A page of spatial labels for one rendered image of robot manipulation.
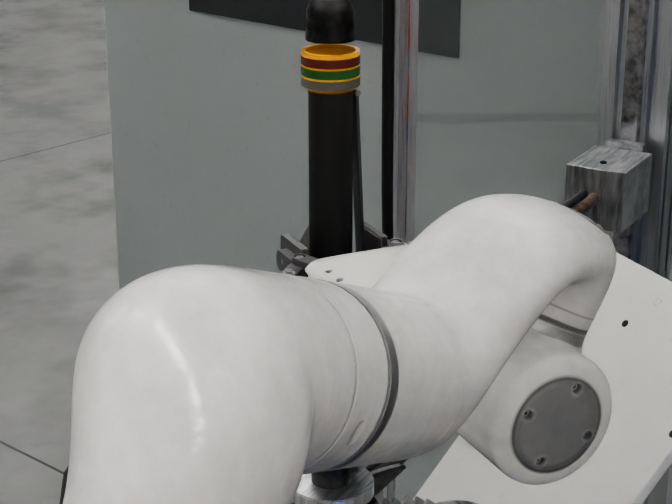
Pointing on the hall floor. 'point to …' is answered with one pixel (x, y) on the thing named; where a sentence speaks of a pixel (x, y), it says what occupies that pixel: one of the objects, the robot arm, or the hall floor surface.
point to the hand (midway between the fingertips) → (332, 253)
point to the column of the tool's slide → (646, 234)
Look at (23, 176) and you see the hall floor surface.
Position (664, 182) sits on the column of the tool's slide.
